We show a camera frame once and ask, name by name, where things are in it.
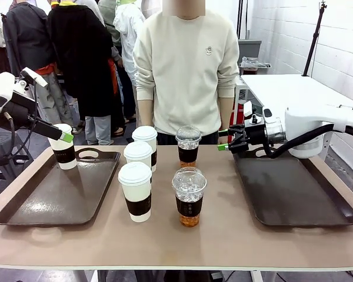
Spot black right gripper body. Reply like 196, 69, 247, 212
242, 117, 273, 148

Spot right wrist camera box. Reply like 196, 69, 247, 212
242, 100, 254, 117

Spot bystander in dark grey jacket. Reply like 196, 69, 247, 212
2, 1, 57, 78

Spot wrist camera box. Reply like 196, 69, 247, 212
19, 67, 48, 88
242, 100, 254, 117

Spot white paper cup black sleeve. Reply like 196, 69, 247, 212
131, 125, 158, 173
46, 123, 78, 171
123, 140, 154, 177
118, 161, 153, 223

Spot clear iced tea dome cup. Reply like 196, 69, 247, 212
175, 125, 202, 169
171, 167, 208, 228

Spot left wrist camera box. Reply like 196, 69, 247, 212
19, 67, 48, 88

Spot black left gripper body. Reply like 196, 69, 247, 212
0, 90, 38, 129

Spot bystander in long black coat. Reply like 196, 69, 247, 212
46, 0, 117, 146

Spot person in cream sweater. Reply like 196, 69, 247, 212
132, 0, 241, 146

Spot grey plastic bin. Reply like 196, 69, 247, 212
237, 39, 262, 60

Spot grey tray with wrapped items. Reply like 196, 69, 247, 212
240, 56, 272, 71

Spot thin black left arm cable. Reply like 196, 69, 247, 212
2, 78, 39, 161

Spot black tripod pole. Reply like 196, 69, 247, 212
302, 1, 328, 78

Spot bystander in white jacket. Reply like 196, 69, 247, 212
112, 2, 146, 89

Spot person's right forearm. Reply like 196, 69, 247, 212
136, 98, 155, 130

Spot person's left forearm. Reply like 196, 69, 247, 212
217, 96, 235, 132

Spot white side table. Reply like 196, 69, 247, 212
234, 74, 353, 133

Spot dark brown serving tray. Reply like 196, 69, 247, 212
0, 147, 122, 227
231, 146, 353, 227

